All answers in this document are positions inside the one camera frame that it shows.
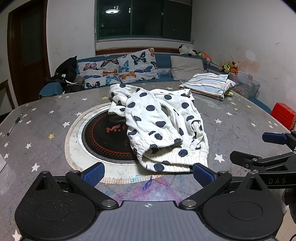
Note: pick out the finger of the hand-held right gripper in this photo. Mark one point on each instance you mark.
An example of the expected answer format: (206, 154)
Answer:
(266, 163)
(274, 137)

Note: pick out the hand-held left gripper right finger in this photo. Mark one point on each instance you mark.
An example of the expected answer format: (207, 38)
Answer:
(203, 175)

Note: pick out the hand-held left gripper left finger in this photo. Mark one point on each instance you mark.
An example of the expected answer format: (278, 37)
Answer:
(94, 173)

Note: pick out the white navy polka dot pants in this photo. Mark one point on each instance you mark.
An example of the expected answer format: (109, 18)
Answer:
(150, 115)

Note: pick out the red box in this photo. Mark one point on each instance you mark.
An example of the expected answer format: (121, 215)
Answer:
(284, 114)

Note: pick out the round black induction cooker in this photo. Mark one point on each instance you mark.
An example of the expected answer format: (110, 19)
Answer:
(104, 139)

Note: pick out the clear plastic storage box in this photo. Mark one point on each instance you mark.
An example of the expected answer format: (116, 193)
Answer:
(247, 85)

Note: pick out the grey star print tablecloth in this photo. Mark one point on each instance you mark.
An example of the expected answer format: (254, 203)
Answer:
(46, 129)

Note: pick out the orange plush toy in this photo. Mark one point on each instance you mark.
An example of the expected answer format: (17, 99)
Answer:
(234, 66)

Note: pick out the folded striped cloth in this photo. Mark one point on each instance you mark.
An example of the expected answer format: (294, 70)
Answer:
(208, 84)

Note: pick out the green yellow plush toy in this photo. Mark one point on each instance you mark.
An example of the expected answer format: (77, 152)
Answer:
(225, 67)

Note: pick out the pale flat paper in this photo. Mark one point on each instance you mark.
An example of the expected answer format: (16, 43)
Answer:
(1, 163)

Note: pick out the black ballpoint pen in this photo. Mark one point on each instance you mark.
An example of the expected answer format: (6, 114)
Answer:
(14, 124)

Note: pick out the olive grey cloth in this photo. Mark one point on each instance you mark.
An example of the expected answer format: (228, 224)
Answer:
(78, 80)

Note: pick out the pink plush toy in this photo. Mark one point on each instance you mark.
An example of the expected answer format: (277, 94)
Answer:
(207, 58)

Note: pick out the long butterfly print pillow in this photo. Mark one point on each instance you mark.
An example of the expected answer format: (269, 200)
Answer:
(97, 69)

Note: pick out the black jacket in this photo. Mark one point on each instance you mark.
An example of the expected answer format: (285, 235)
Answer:
(66, 69)

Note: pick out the grey pillow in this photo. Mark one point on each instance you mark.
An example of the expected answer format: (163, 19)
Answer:
(186, 67)

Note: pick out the square butterfly print pillow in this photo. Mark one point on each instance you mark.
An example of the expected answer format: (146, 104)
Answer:
(138, 67)

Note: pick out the wooden chair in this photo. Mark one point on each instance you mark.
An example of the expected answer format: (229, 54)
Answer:
(7, 92)

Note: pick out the blue sofa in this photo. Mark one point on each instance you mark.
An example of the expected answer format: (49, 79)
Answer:
(163, 60)

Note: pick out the black white plush dog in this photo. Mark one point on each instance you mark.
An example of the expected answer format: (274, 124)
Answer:
(184, 49)

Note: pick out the dark wooden door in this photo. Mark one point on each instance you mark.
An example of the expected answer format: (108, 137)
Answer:
(27, 53)

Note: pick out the dark green framed window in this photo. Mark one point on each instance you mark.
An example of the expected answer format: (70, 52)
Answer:
(143, 20)

